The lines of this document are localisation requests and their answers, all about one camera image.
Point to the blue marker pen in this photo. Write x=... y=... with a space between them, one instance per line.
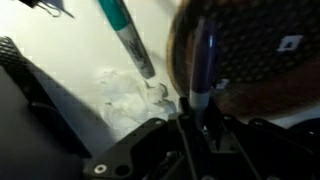
x=203 y=60

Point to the crumpled white tissue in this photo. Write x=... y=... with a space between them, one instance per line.
x=130 y=100

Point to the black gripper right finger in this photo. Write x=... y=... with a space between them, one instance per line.
x=260 y=150

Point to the black mesh container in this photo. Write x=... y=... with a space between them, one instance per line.
x=20 y=100

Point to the brown woven basket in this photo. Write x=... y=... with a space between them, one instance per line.
x=260 y=66

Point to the teal capped marker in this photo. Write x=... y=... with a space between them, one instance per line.
x=133 y=40

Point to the black binder clip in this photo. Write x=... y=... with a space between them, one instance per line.
x=50 y=5

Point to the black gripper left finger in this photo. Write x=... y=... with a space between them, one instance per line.
x=140 y=150

